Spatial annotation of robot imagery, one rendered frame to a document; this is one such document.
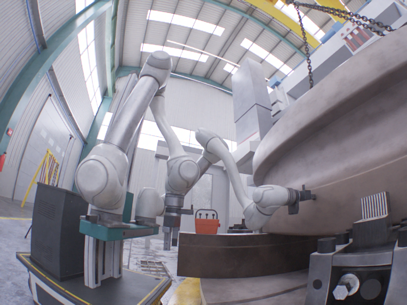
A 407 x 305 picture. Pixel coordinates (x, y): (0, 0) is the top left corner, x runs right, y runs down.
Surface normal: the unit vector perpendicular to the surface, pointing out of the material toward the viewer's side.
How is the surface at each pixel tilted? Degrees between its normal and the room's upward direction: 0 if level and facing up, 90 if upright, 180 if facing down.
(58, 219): 90
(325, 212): 90
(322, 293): 90
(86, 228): 90
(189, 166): 99
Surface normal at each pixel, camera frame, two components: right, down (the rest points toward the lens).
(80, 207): 1.00, 0.02
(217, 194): 0.38, -0.34
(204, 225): 0.03, -0.28
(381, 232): -0.92, -0.20
